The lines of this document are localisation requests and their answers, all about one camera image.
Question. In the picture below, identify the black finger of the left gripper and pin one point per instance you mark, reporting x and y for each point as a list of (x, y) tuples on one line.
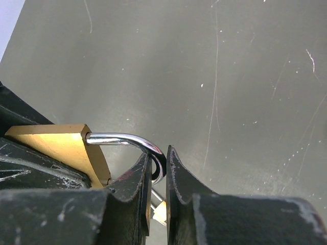
[(25, 168), (16, 112)]

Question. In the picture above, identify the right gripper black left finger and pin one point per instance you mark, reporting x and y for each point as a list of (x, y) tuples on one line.
[(116, 214)]

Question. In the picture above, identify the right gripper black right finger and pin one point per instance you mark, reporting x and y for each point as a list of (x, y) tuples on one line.
[(198, 215)]

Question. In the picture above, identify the large brass padlock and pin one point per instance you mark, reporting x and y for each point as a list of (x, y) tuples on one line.
[(78, 147)]

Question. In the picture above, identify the small brass padlock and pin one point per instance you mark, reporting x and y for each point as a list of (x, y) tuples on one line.
[(159, 211)]

